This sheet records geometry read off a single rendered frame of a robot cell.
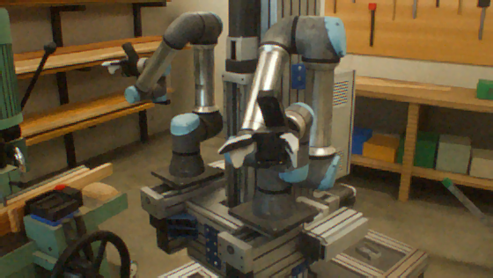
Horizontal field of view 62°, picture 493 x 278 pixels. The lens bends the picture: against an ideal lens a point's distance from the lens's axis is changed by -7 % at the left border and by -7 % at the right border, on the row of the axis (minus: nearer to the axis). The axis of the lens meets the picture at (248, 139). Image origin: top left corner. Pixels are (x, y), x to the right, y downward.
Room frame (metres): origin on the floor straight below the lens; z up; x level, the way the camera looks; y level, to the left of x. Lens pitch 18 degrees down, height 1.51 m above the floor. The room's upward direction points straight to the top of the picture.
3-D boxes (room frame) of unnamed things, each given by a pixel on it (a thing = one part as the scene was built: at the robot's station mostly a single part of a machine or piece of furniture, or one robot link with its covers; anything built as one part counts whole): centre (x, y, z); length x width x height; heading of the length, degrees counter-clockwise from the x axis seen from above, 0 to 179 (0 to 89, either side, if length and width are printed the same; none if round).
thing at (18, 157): (1.26, 0.77, 1.02); 0.12 x 0.03 x 0.12; 62
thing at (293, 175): (1.06, -0.10, 1.12); 0.11 x 0.08 x 0.11; 69
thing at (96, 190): (1.31, 0.50, 0.91); 0.12 x 0.09 x 0.03; 62
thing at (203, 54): (1.82, 0.18, 1.19); 0.15 x 0.12 x 0.55; 148
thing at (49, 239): (1.04, 0.52, 0.92); 0.15 x 0.13 x 0.09; 152
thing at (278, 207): (1.35, -0.09, 0.87); 0.15 x 0.15 x 0.10
